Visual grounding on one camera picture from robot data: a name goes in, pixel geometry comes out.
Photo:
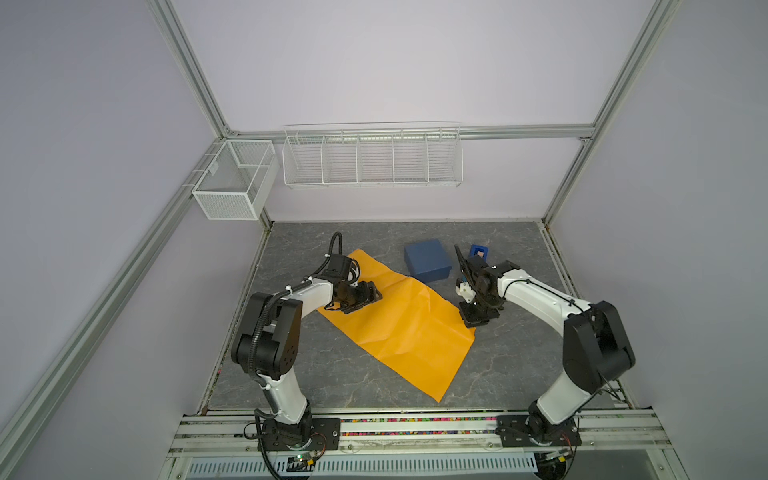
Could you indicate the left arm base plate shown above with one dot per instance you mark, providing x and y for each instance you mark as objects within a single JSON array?
[{"x": 323, "y": 433}]

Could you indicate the blue tape dispenser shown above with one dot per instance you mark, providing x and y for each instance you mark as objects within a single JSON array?
[{"x": 479, "y": 251}]

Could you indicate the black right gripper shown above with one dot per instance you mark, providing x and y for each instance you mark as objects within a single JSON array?
[{"x": 469, "y": 320}]

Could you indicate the blue gift box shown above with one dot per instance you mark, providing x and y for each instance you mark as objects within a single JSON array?
[{"x": 427, "y": 261}]

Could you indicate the orange wrapping paper sheet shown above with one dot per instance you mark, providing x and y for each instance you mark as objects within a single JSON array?
[{"x": 412, "y": 330}]

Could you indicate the aluminium corner frame post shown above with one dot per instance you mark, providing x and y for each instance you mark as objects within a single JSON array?
[{"x": 169, "y": 23}]

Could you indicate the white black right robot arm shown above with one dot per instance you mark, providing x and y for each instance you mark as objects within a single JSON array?
[{"x": 595, "y": 346}]

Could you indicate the aluminium front rail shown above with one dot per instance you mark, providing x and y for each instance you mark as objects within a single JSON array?
[{"x": 358, "y": 432}]

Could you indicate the white vented cable duct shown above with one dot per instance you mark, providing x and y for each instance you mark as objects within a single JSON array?
[{"x": 343, "y": 466}]

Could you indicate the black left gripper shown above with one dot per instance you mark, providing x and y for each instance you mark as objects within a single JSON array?
[{"x": 367, "y": 296}]

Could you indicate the white mesh side basket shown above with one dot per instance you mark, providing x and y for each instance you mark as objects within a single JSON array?
[{"x": 237, "y": 181}]

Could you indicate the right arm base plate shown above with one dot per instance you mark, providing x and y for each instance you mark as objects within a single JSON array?
[{"x": 518, "y": 430}]

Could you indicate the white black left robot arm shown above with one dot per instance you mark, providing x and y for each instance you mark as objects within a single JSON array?
[{"x": 266, "y": 343}]

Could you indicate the white wire wall shelf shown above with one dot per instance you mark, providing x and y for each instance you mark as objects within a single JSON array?
[{"x": 373, "y": 157}]

